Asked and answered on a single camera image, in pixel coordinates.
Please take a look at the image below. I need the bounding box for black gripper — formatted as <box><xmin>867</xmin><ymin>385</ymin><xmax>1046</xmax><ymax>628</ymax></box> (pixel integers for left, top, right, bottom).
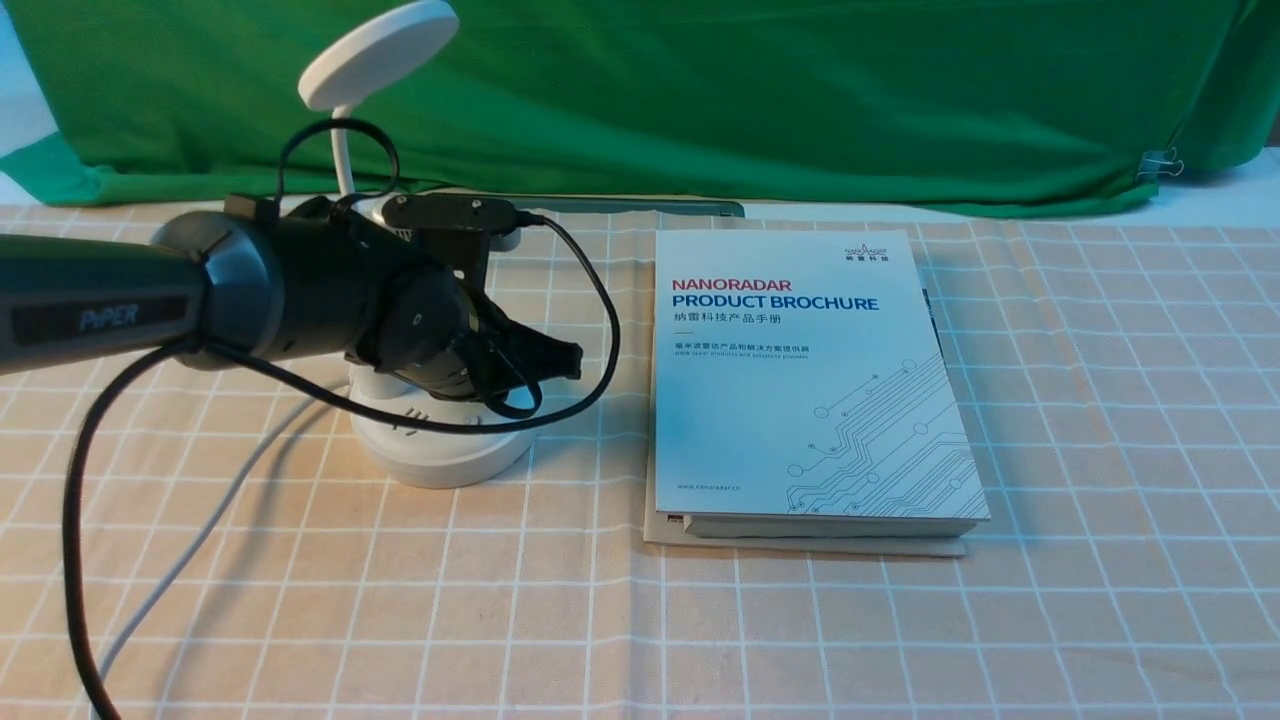
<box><xmin>348</xmin><ymin>268</ymin><xmax>582</xmax><ymax>402</ymax></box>

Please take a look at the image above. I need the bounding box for white desk lamp with sockets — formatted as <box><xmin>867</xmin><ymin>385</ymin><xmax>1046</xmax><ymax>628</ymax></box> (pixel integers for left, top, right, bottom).
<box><xmin>297</xmin><ymin>1</ymin><xmax>538</xmax><ymax>489</ymax></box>

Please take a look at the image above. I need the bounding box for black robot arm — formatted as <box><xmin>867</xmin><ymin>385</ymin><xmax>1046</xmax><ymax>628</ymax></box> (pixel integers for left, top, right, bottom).
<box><xmin>1</xmin><ymin>193</ymin><xmax>582</xmax><ymax>402</ymax></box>

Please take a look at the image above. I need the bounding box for grey bar at table edge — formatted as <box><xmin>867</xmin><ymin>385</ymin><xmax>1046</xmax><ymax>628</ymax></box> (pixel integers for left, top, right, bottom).
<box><xmin>506</xmin><ymin>195</ymin><xmax>746</xmax><ymax>218</ymax></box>

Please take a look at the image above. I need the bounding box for white Nanoradar product brochure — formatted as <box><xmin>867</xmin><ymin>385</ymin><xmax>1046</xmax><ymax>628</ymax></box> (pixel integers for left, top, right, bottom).
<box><xmin>649</xmin><ymin>229</ymin><xmax>991</xmax><ymax>541</ymax></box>

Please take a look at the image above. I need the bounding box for beige checked tablecloth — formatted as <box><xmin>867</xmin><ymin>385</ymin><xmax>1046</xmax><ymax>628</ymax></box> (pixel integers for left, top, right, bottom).
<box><xmin>0</xmin><ymin>205</ymin><xmax>1280</xmax><ymax>720</ymax></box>

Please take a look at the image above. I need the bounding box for green backdrop cloth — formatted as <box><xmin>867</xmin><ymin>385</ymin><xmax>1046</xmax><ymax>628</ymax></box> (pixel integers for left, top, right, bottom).
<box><xmin>3</xmin><ymin>1</ymin><xmax>1277</xmax><ymax>218</ymax></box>

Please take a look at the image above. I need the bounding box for metal binder clip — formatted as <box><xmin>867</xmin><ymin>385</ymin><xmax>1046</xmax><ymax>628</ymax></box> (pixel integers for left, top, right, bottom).
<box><xmin>1135</xmin><ymin>147</ymin><xmax>1185</xmax><ymax>184</ymax></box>

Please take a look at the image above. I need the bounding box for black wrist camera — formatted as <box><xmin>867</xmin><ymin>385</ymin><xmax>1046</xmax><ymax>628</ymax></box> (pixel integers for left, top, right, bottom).
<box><xmin>372</xmin><ymin>193</ymin><xmax>521</xmax><ymax>288</ymax></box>

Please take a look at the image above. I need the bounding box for white lamp power cord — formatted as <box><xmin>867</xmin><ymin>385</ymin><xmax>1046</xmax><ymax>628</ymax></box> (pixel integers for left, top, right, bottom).
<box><xmin>88</xmin><ymin>372</ymin><xmax>351</xmax><ymax>720</ymax></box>

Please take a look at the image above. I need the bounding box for black camera cable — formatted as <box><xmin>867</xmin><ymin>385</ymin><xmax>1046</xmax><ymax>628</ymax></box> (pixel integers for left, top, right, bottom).
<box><xmin>61</xmin><ymin>118</ymin><xmax>622</xmax><ymax>720</ymax></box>

